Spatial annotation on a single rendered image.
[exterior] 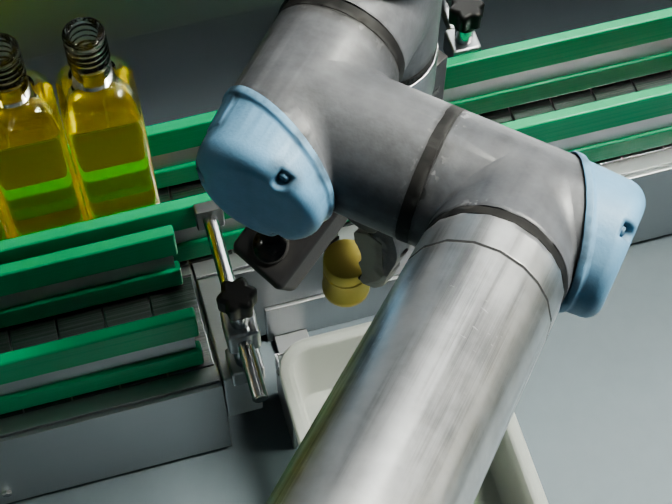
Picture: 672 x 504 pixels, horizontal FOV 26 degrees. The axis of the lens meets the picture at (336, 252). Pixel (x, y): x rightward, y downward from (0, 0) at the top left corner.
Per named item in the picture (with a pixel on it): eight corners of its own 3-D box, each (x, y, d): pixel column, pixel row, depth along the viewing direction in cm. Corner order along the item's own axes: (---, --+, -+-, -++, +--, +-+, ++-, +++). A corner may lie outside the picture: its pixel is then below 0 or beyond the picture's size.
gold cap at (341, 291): (347, 316, 108) (347, 289, 104) (312, 287, 109) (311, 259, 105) (379, 285, 109) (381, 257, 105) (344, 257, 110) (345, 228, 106)
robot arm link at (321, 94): (386, 220, 69) (475, 50, 74) (176, 130, 71) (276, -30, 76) (375, 293, 76) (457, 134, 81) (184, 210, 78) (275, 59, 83)
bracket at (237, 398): (243, 309, 125) (238, 268, 119) (270, 406, 120) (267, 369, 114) (202, 319, 124) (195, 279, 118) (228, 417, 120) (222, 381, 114)
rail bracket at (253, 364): (232, 250, 119) (221, 165, 109) (283, 432, 111) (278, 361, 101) (196, 258, 119) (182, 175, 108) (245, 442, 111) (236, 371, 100)
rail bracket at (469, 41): (457, 51, 131) (469, -51, 119) (481, 110, 128) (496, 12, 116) (415, 60, 130) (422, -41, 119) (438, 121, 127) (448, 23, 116)
